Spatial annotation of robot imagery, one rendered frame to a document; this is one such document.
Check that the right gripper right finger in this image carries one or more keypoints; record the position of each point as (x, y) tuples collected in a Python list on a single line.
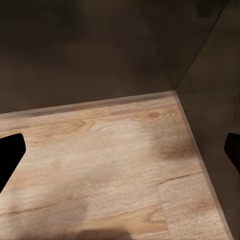
[(232, 149)]

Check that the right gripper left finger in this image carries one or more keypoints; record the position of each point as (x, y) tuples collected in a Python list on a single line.
[(12, 150)]

